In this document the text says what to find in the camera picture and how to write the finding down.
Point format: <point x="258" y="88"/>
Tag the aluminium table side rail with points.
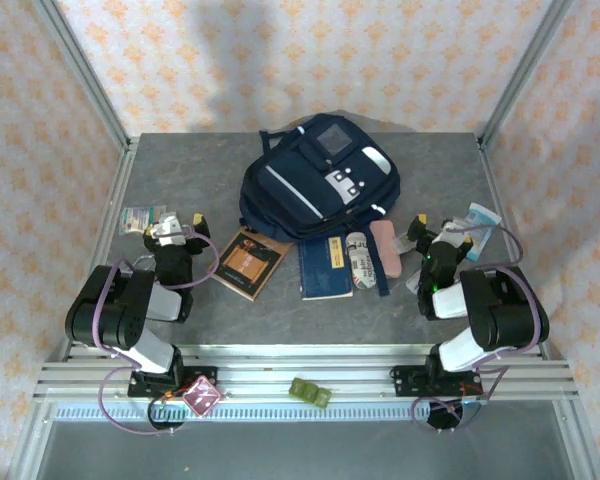
<point x="492" y="175"/>
<point x="121" y="175"/>

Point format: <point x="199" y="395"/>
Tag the blue notebook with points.
<point x="322" y="272"/>

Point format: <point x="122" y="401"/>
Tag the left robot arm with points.
<point x="115" y="310"/>

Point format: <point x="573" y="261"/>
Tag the aluminium mounting rail beams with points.
<point x="330" y="370"/>

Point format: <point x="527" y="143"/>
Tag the pink square tag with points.
<point x="202" y="396"/>

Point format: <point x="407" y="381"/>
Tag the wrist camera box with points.
<point x="170" y="235"/>
<point x="450" y="235"/>

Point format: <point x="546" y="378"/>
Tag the brown cover book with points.
<point x="247" y="262"/>

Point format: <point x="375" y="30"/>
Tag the small clear plastic packet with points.
<point x="402" y="246"/>

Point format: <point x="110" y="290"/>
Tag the green block strip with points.
<point x="310" y="392"/>

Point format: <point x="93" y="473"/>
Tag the aluminium frame post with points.
<point x="522" y="75"/>
<point x="84" y="75"/>

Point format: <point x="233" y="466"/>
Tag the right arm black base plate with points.
<point x="405" y="380"/>

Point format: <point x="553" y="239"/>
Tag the green white sticker packet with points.
<point x="140" y="220"/>

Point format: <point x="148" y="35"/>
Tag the navy blue backpack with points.
<point x="310" y="185"/>

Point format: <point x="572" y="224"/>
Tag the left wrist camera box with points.
<point x="170" y="235"/>

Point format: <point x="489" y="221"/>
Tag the pink pencil case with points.
<point x="390" y="255"/>

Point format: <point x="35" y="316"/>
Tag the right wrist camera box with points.
<point x="450" y="235"/>

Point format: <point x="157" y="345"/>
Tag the blue white tissue pack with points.
<point x="482" y="220"/>

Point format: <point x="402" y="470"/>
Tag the newspaper print pencil pouch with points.
<point x="361" y="265"/>

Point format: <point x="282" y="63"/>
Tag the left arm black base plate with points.
<point x="205" y="375"/>

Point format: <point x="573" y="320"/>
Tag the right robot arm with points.
<point x="500" y="310"/>

